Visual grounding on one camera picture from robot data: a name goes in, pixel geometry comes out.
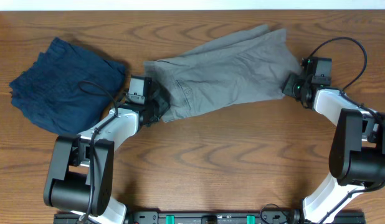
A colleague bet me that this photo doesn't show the grey shorts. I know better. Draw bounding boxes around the grey shorts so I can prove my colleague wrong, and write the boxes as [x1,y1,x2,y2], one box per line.
[144,24,302,122]

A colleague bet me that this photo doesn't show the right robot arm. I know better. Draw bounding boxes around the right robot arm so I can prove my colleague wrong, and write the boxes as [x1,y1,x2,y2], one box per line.
[282,73,385,223]

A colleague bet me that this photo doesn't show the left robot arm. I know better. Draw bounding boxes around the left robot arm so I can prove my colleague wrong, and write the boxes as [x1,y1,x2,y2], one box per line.
[43,80,170,223]

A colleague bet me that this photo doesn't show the folded navy blue shorts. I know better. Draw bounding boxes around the folded navy blue shorts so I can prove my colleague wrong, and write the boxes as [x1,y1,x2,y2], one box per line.
[9,37,126,134]

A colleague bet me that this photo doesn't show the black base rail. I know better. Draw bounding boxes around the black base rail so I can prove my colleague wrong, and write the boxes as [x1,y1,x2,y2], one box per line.
[53,206,366,224]

